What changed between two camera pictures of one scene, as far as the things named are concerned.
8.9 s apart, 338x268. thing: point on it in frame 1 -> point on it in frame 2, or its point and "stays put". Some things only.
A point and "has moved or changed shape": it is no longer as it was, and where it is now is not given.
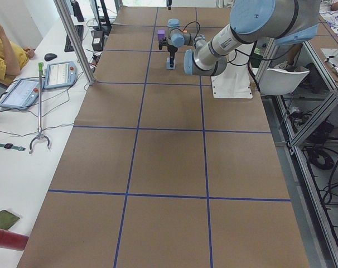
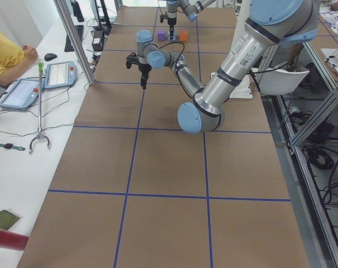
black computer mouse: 48,57 stays put
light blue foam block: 168,65 has moved or changed shape
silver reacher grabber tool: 40,135 stays put
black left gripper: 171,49 -> 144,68
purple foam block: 161,34 stays put
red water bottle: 6,239 stays put
